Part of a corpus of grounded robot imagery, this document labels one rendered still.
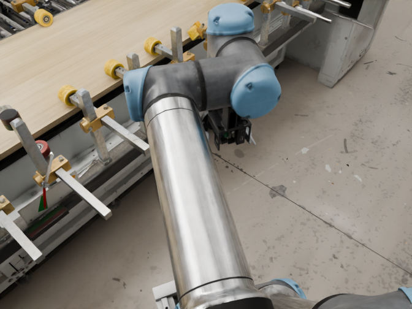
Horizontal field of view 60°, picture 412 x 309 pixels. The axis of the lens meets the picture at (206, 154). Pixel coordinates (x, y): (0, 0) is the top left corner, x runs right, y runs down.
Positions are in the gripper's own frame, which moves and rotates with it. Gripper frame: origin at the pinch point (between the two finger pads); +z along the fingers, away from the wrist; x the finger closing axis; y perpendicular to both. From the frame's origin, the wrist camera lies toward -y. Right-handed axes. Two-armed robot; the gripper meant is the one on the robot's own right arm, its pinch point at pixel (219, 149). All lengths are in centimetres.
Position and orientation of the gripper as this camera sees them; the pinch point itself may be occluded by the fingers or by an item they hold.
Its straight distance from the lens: 84.0
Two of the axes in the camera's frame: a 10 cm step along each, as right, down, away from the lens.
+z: 0.0, 6.5, 7.6
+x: 9.3, -2.7, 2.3
